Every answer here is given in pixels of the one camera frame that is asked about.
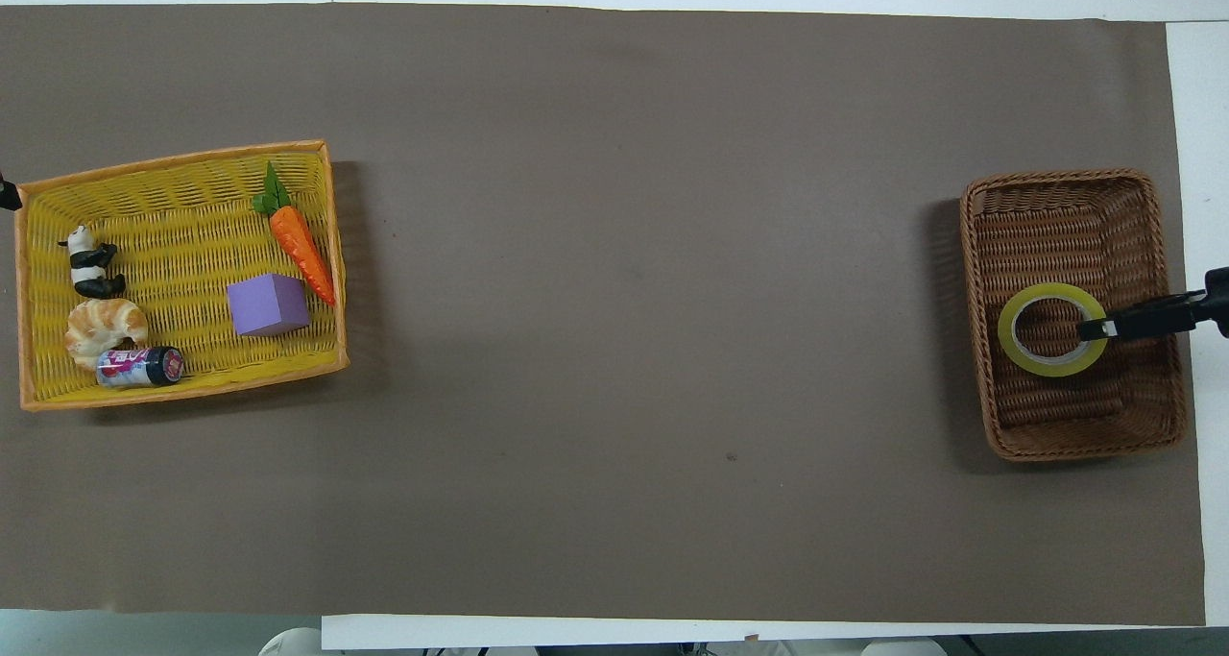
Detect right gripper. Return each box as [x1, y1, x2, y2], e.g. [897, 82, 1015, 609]
[1203, 267, 1229, 339]

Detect yellow-green tape roll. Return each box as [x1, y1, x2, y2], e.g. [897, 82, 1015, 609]
[997, 282, 1110, 378]

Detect brown wicker basket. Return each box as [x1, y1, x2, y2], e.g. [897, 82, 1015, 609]
[960, 168, 1192, 462]

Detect yellow wicker basket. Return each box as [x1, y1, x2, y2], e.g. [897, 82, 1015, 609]
[13, 139, 349, 413]

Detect orange toy carrot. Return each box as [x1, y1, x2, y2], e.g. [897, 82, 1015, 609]
[252, 161, 338, 307]

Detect purple foam cube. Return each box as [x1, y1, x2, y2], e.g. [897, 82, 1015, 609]
[227, 273, 312, 338]

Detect small printed can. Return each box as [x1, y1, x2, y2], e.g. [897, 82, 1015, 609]
[95, 346, 186, 389]

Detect toy croissant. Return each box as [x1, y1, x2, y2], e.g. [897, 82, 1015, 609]
[64, 297, 150, 371]

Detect panda figurine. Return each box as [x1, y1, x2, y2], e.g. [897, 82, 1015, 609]
[58, 224, 127, 301]

